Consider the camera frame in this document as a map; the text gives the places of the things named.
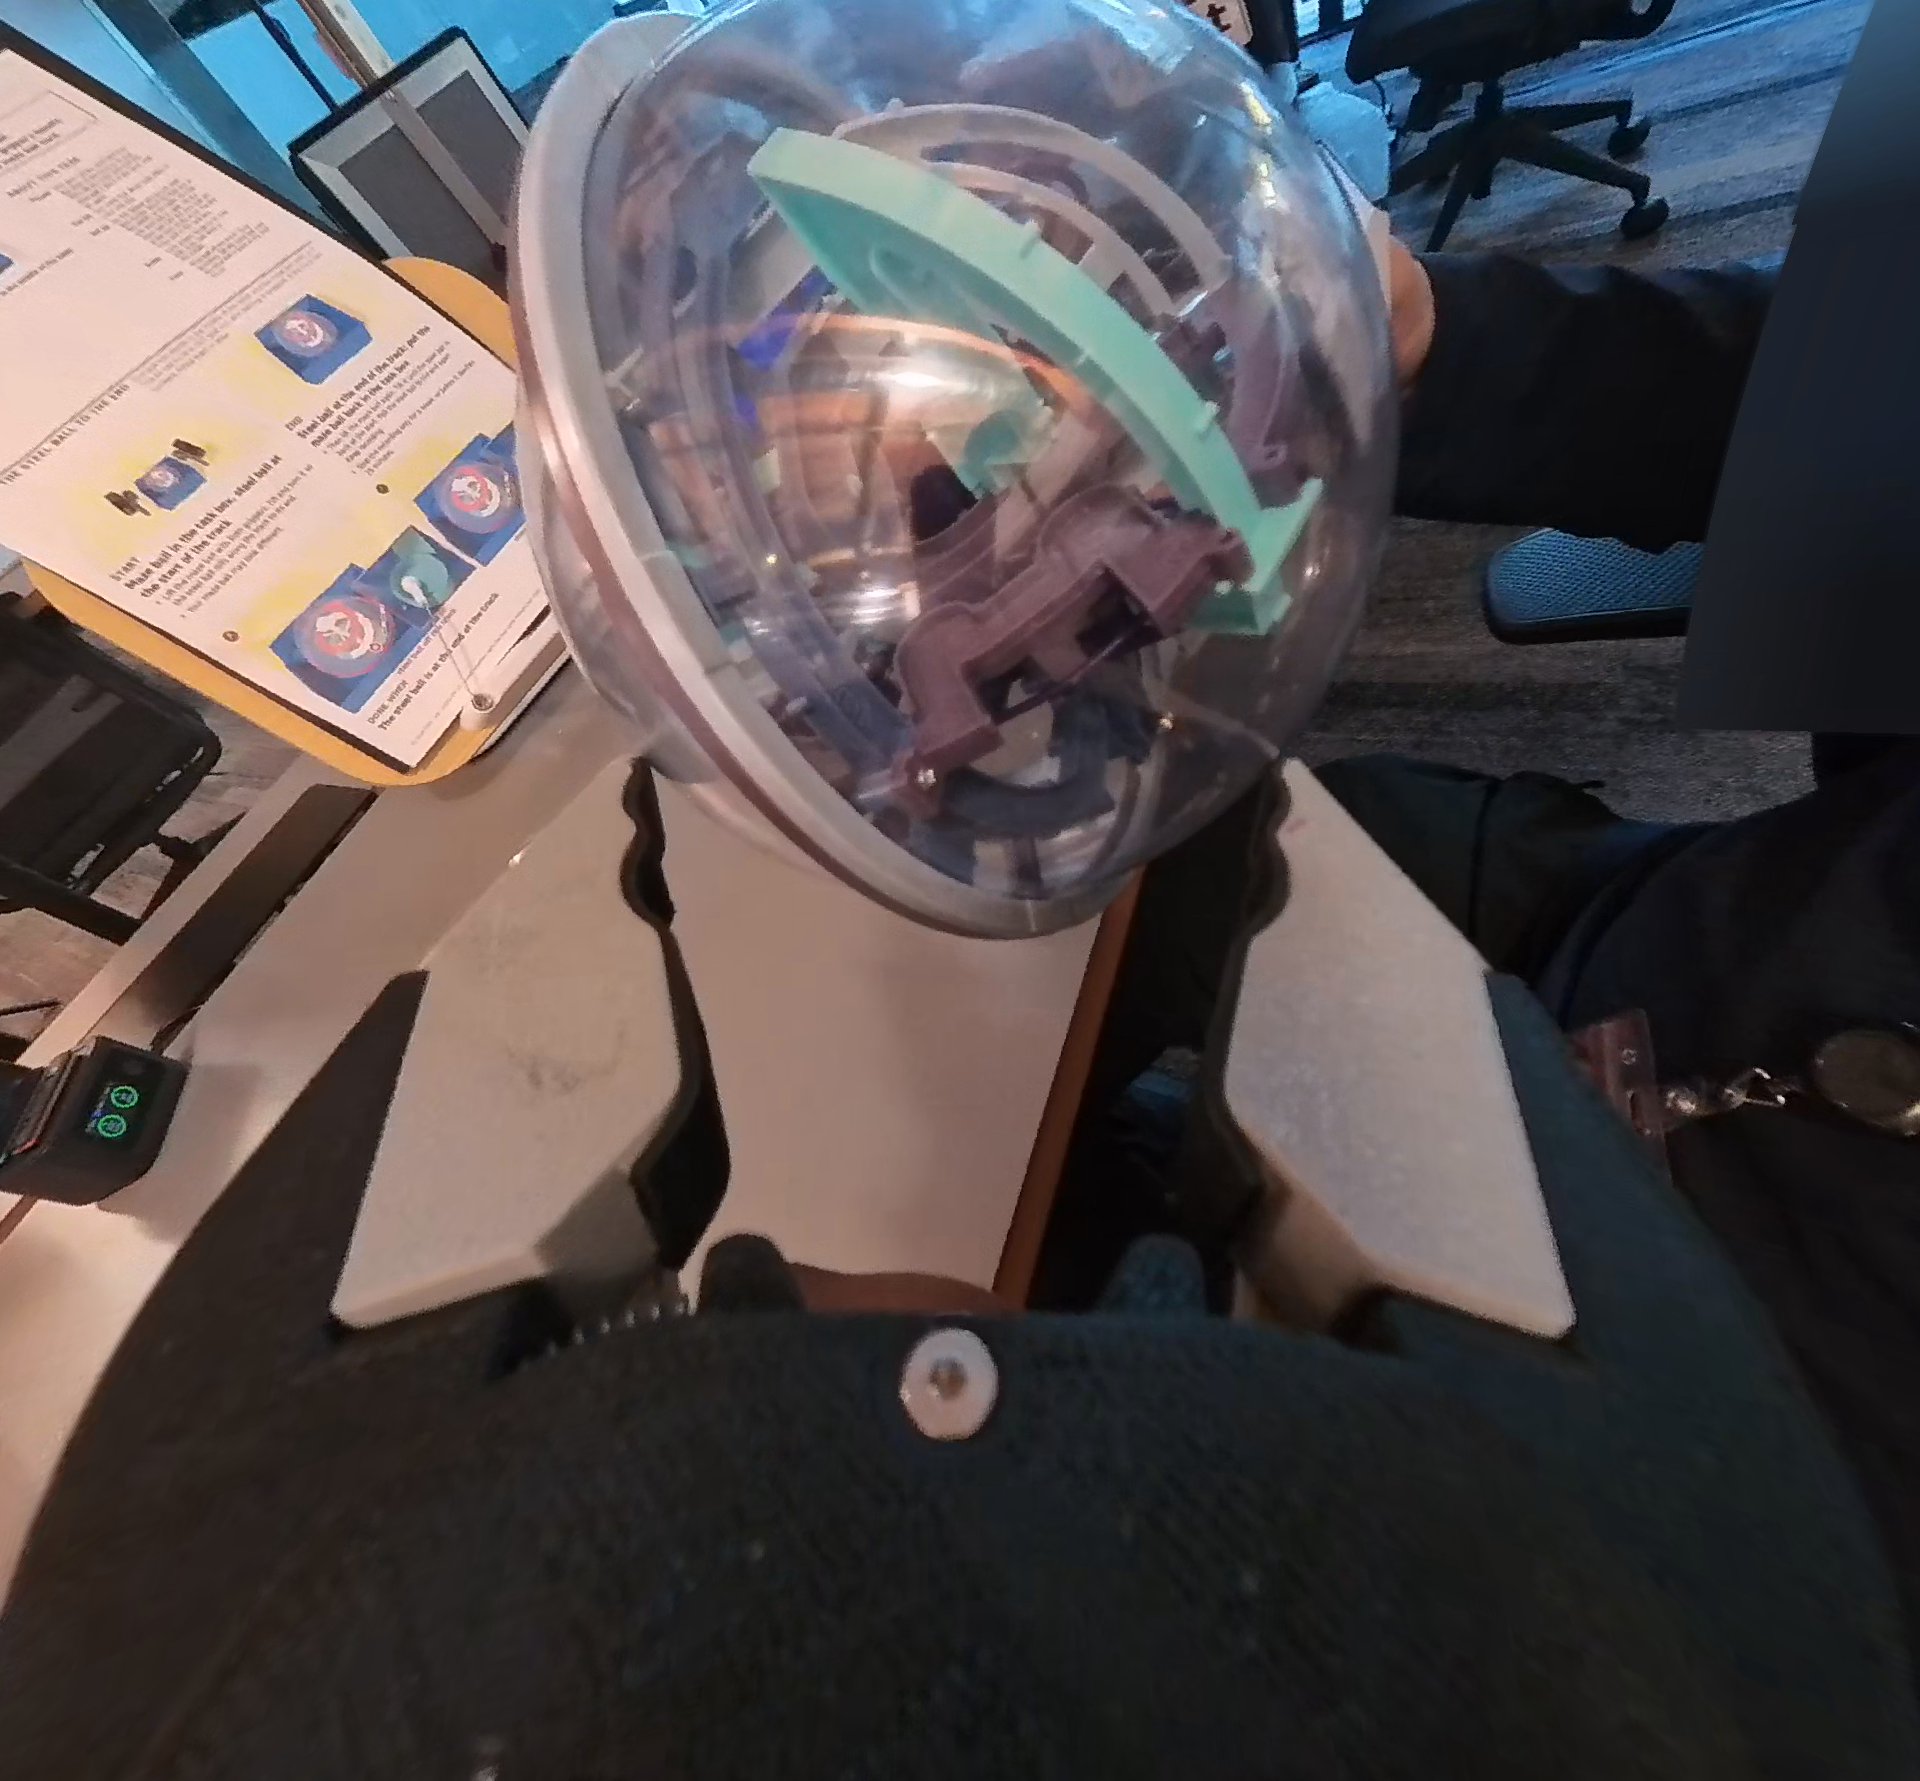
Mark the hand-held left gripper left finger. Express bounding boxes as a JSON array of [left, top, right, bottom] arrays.
[[330, 756, 737, 1329]]

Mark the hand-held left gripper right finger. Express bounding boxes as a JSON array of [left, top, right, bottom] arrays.
[[1178, 760, 1580, 1333]]

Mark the clear maze ball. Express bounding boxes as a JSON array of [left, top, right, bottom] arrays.
[[507, 0, 1431, 938]]

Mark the person's right forearm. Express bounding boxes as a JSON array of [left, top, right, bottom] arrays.
[[1395, 255, 1823, 525]]

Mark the black smartwatch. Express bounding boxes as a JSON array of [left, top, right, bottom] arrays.
[[0, 1033, 194, 1209]]

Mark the metal key clip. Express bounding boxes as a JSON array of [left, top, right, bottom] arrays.
[[1559, 1009, 1920, 1177]]

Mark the black mesh chair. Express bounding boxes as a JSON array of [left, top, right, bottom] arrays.
[[0, 593, 227, 946]]

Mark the printed instruction sheet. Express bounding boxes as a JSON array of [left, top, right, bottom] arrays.
[[0, 23, 575, 777]]

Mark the black panel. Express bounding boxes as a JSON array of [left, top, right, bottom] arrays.
[[1674, 0, 1920, 736]]

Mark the grey framed panel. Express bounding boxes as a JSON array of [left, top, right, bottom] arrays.
[[289, 27, 529, 284]]

